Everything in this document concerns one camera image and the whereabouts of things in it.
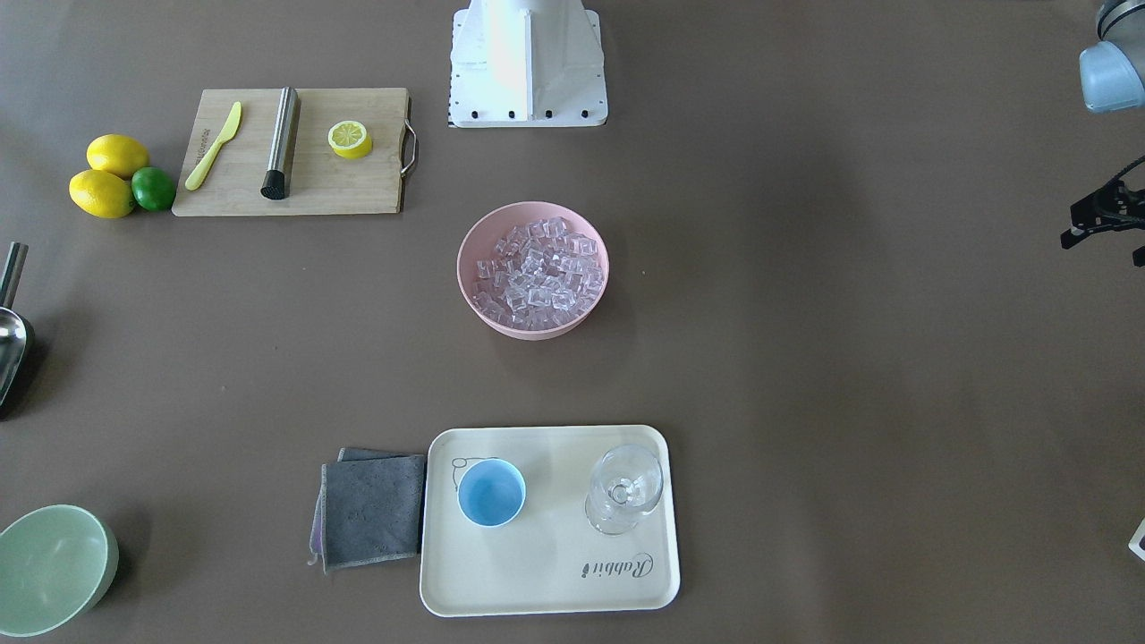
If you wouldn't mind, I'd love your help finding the green lime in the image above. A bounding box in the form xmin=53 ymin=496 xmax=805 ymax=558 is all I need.
xmin=131 ymin=166 xmax=177 ymax=212

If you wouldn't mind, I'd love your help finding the cream serving tray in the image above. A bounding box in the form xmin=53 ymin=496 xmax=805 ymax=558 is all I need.
xmin=419 ymin=425 xmax=682 ymax=618

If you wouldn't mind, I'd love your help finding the pink plastic bowl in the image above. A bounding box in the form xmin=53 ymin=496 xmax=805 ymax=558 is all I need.
xmin=455 ymin=201 xmax=610 ymax=341

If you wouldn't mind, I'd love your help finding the green ceramic bowl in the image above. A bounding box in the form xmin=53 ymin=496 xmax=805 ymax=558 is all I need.
xmin=1 ymin=504 xmax=120 ymax=639

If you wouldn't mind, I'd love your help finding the whole lemon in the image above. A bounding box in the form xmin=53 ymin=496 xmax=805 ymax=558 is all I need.
xmin=68 ymin=170 xmax=136 ymax=219
xmin=85 ymin=133 xmax=150 ymax=180

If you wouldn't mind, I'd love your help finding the yellow plastic knife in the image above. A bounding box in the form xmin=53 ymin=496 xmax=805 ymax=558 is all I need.
xmin=184 ymin=101 xmax=242 ymax=191

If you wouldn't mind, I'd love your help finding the steel ice scoop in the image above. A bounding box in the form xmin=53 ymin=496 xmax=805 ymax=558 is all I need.
xmin=1 ymin=241 xmax=35 ymax=421

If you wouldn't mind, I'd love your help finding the grey folded cloth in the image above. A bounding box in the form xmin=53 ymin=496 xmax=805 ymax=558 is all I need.
xmin=308 ymin=445 xmax=427 ymax=574

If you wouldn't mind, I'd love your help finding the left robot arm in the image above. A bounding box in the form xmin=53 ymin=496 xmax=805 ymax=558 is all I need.
xmin=1060 ymin=1 xmax=1144 ymax=250

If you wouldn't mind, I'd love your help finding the clear wine glass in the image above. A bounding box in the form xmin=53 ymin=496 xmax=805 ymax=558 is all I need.
xmin=584 ymin=443 xmax=664 ymax=537

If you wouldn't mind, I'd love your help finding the halved lemon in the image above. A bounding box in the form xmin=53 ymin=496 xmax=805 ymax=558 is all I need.
xmin=327 ymin=121 xmax=373 ymax=159

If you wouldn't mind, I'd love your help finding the light blue cup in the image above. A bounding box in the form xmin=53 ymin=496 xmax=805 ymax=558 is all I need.
xmin=457 ymin=458 xmax=527 ymax=529

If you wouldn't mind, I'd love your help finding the whole lemon upper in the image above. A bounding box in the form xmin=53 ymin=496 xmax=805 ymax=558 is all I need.
xmin=85 ymin=133 xmax=150 ymax=180

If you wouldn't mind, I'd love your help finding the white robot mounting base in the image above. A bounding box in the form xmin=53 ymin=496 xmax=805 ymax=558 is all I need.
xmin=447 ymin=1 xmax=609 ymax=128

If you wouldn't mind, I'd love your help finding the clear ice cube pile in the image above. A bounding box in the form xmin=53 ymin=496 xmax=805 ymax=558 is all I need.
xmin=467 ymin=215 xmax=606 ymax=333

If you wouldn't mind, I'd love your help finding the whole lemon lower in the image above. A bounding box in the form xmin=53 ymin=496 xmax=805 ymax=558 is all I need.
xmin=68 ymin=170 xmax=136 ymax=219

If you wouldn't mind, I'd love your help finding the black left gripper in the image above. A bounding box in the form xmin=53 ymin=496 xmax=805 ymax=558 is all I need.
xmin=1060 ymin=180 xmax=1144 ymax=250

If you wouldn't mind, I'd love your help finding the bamboo cutting board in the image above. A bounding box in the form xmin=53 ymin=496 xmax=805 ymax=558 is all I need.
xmin=172 ymin=87 xmax=411 ymax=217

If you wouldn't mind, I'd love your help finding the steel muddler black tip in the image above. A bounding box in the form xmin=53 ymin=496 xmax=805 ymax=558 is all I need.
xmin=260 ymin=87 xmax=300 ymax=201

